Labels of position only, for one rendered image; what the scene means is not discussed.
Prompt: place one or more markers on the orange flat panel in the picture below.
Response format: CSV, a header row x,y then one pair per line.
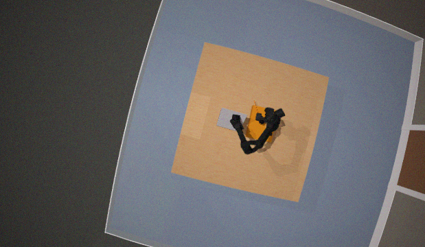
x,y
255,129

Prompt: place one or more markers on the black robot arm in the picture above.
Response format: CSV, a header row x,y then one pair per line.
x,y
272,124

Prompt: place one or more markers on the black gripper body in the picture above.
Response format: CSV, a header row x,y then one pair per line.
x,y
259,117

